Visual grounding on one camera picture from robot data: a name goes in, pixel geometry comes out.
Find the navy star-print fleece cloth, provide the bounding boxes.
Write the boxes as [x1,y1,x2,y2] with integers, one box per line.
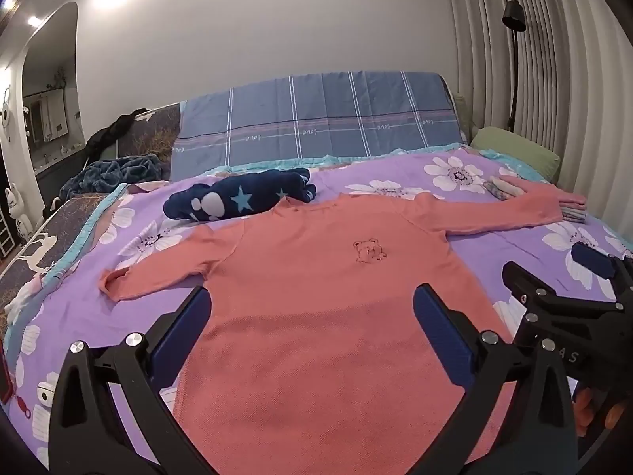
[163,168,317,222]

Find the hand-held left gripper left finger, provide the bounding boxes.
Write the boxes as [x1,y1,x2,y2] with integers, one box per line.
[48,286,218,475]

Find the pink long-sleeved shirt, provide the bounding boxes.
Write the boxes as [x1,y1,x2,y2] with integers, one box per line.
[98,189,569,475]

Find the black garment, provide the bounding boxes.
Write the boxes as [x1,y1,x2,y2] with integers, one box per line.
[85,108,149,160]

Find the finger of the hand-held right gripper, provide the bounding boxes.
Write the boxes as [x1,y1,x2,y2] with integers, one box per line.
[501,260,625,318]
[571,242,633,290]

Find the black floor lamp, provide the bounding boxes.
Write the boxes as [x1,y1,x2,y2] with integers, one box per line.
[502,0,528,132]

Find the white cat figurine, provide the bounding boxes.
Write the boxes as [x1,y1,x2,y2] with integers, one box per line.
[4,183,33,244]

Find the green pillow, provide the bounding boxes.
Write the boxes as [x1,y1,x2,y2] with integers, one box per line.
[470,126,562,181]

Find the dark teal fleece blanket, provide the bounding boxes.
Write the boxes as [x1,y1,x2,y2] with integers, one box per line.
[62,154,164,200]

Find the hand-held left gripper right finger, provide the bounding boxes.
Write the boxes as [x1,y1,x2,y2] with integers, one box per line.
[413,283,579,475]

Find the purple floral bedsheet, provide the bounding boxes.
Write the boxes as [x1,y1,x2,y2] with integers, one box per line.
[0,143,633,475]

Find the brown deer-print blanket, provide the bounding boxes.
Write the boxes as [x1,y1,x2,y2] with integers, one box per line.
[0,103,182,308]

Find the beige pleated curtain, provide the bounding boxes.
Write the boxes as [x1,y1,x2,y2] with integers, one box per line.
[442,0,633,258]

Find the arched wall mirror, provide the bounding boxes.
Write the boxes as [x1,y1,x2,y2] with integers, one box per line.
[20,1,82,171]

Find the blue plaid pillow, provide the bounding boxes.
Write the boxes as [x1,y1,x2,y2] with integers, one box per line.
[169,72,468,181]

